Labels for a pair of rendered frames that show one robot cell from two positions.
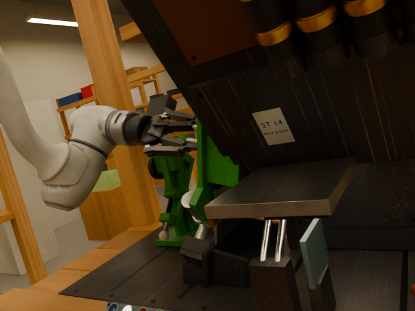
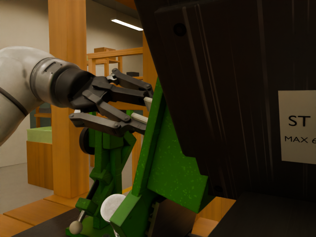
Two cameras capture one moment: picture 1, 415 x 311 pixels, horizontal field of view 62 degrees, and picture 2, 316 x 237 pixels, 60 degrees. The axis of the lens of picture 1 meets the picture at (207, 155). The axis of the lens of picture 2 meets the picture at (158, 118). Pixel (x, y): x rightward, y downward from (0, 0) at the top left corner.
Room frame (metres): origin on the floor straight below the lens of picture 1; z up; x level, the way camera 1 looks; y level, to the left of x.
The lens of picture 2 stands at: (0.33, 0.01, 1.22)
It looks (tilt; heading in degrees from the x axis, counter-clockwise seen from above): 4 degrees down; 358
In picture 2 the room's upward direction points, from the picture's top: straight up
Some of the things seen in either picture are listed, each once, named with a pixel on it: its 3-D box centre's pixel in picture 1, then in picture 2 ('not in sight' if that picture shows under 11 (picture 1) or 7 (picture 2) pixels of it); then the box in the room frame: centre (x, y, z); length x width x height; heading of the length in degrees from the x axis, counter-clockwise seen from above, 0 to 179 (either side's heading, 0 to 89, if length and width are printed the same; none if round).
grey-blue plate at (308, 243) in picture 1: (319, 269); not in sight; (0.50, -0.13, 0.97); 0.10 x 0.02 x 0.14; 147
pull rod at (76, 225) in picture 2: (165, 228); (80, 218); (0.92, 0.16, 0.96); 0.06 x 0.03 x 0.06; 147
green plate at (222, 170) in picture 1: (227, 147); (191, 140); (0.67, -0.04, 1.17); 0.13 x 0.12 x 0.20; 57
